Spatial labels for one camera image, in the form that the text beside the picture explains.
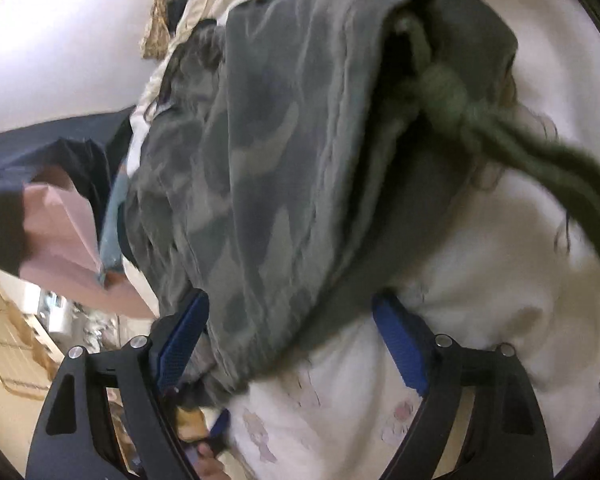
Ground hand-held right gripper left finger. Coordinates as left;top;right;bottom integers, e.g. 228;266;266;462
25;287;211;480

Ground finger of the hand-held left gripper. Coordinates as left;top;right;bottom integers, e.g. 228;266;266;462
199;406;234;454

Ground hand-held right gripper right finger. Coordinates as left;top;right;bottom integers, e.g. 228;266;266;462
371;290;554;480

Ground camouflage pants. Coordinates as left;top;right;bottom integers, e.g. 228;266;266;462
122;0;600;409

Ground person's left hand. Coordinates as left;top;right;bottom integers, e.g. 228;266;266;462
195;442;230;480

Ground cream printed blanket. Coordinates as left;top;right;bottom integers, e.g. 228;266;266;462
126;0;600;480

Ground blue denim garment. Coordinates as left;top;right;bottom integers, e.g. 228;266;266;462
97;159;132;287

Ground pink cloth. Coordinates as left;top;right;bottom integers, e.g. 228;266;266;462
19;165;157;319

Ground dark navy cloth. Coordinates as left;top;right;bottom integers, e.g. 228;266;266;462
0;107;137;277

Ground brown furry pillow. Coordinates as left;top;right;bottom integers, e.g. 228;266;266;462
139;0;182;61

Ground black pillow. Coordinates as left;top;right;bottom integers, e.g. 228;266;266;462
167;0;202;34

